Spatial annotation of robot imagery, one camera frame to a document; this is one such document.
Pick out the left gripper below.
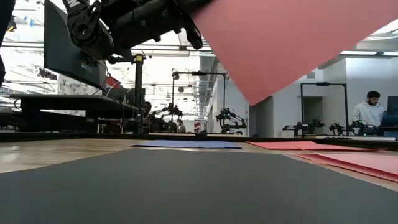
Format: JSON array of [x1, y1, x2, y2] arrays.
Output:
[[114, 0, 212, 50]]

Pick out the desk with black frame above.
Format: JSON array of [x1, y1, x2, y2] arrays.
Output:
[[0, 93, 147, 135]]

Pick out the black paper sheet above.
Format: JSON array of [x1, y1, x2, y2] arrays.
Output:
[[0, 147, 398, 224]]

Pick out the blue chair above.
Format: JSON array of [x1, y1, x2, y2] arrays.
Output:
[[377, 95, 398, 138]]

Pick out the red box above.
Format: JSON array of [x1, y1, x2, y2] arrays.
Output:
[[104, 75, 123, 90]]

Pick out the black pole with yellow label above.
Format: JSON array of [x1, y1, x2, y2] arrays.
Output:
[[107, 52, 146, 133]]

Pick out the dark doorway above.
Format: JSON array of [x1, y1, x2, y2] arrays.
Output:
[[248, 95, 275, 138]]

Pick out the black camera stand frame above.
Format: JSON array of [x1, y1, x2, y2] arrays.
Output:
[[299, 81, 349, 137], [171, 70, 229, 126]]

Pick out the long ceiling light bar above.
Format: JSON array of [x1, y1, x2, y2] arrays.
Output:
[[130, 44, 398, 57]]

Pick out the red paper sheet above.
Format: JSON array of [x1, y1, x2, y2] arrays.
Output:
[[246, 140, 371, 151], [298, 141, 388, 153]]

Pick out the blue paper sheet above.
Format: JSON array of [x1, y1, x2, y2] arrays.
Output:
[[132, 139, 243, 150]]

